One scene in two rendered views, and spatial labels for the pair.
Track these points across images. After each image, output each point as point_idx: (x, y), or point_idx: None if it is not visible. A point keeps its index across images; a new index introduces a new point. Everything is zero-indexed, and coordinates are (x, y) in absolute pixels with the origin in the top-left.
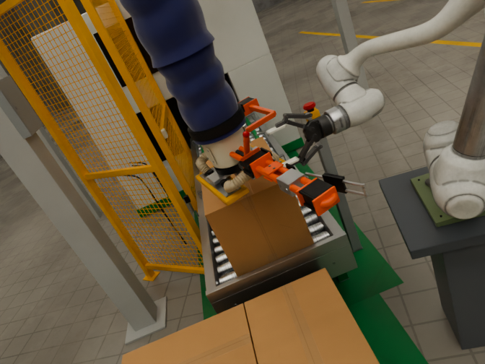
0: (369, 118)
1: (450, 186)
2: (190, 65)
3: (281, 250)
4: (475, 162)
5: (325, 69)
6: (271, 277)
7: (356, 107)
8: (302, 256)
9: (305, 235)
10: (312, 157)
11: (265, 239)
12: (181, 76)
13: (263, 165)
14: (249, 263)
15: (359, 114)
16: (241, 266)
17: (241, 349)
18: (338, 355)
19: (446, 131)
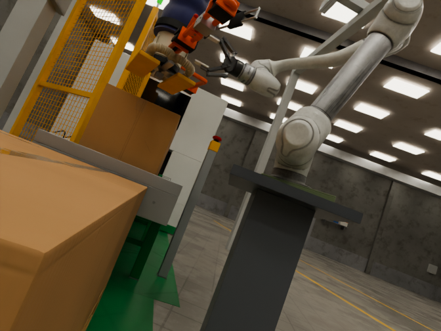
0: (265, 86)
1: (296, 115)
2: None
3: (126, 162)
4: (320, 111)
5: (257, 60)
6: (100, 167)
7: (263, 72)
8: (138, 171)
9: (153, 168)
10: (216, 75)
11: (125, 141)
12: None
13: (188, 37)
14: (94, 149)
15: (262, 75)
16: (86, 145)
17: (21, 140)
18: (107, 176)
19: None
